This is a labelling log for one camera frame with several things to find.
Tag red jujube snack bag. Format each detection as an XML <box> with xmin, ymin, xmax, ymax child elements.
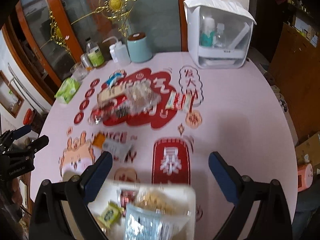
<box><xmin>120</xmin><ymin>189</ymin><xmax>137</xmax><ymax>209</ymax></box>

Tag small metal can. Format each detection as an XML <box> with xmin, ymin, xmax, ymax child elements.
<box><xmin>80</xmin><ymin>53</ymin><xmax>93</xmax><ymax>72</ymax></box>

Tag white clear storage box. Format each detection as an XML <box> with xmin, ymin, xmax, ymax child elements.
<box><xmin>183</xmin><ymin>0</ymin><xmax>256</xmax><ymax>69</ymax></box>

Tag wooden glass door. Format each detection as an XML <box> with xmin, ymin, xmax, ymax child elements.
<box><xmin>1</xmin><ymin>0</ymin><xmax>221</xmax><ymax>106</ymax></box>

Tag clear drinking glass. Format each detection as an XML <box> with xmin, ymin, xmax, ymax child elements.
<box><xmin>70</xmin><ymin>62</ymin><xmax>88</xmax><ymax>81</ymax></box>

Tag small white pill bottle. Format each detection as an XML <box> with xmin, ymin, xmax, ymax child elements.
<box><xmin>109</xmin><ymin>43</ymin><xmax>118</xmax><ymax>63</ymax></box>

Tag pink plastic stool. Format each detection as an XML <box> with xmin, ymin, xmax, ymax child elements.
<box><xmin>298</xmin><ymin>164</ymin><xmax>313</xmax><ymax>192</ymax></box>

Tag green label plastic bottle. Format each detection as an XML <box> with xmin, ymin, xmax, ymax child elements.
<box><xmin>86</xmin><ymin>37</ymin><xmax>105</xmax><ymax>68</ymax></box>

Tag cardboard box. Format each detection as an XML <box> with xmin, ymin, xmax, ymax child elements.
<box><xmin>295</xmin><ymin>132</ymin><xmax>320</xmax><ymax>173</ymax></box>

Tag kraft paper cracker pack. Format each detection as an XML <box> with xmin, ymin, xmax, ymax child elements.
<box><xmin>97</xmin><ymin>86</ymin><xmax>129</xmax><ymax>107</ymax></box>

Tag green tissue pack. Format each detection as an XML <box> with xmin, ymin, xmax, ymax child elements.
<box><xmin>54</xmin><ymin>77</ymin><xmax>81</xmax><ymax>104</ymax></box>

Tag red white candy bar pack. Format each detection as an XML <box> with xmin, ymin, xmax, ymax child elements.
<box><xmin>165</xmin><ymin>92</ymin><xmax>194</xmax><ymax>113</ymax></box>

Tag brown wooden cabinet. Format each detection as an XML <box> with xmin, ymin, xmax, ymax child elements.
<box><xmin>268</xmin><ymin>23</ymin><xmax>319</xmax><ymax>142</ymax></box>

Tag white plastic tray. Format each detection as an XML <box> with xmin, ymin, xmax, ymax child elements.
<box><xmin>88</xmin><ymin>179</ymin><xmax>196</xmax><ymax>239</ymax></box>

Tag red bucket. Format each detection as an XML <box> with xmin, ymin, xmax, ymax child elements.
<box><xmin>23</xmin><ymin>108</ymin><xmax>34</xmax><ymax>125</ymax></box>

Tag light blue snack package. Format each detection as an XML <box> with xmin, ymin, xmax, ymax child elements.
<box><xmin>124</xmin><ymin>204</ymin><xmax>190</xmax><ymax>240</ymax></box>

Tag white squeeze wash bottle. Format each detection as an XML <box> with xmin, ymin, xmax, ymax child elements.
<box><xmin>102</xmin><ymin>36</ymin><xmax>131</xmax><ymax>67</ymax></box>

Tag clear bag yellow puffs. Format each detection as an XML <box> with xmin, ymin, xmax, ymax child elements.
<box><xmin>134</xmin><ymin>190</ymin><xmax>187</xmax><ymax>216</ymax></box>

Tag person left hand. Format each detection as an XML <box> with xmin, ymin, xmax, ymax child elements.
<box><xmin>11</xmin><ymin>178</ymin><xmax>23</xmax><ymax>206</ymax></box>

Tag red dark dried fruit pack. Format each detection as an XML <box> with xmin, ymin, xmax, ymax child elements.
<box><xmin>88</xmin><ymin>102</ymin><xmax>136</xmax><ymax>126</ymax></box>

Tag small green candy packet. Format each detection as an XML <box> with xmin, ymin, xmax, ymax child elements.
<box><xmin>98</xmin><ymin>201</ymin><xmax>124</xmax><ymax>229</ymax></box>

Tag clear pack brown crackers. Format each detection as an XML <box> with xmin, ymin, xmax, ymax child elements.
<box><xmin>125</xmin><ymin>81</ymin><xmax>161</xmax><ymax>115</ymax></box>

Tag small blue white packet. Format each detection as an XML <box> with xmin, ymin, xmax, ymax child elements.
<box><xmin>105</xmin><ymin>70</ymin><xmax>126</xmax><ymax>87</ymax></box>

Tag light blue canister brown lid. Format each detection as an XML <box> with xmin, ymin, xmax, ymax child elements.
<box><xmin>127</xmin><ymin>32</ymin><xmax>152</xmax><ymax>63</ymax></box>

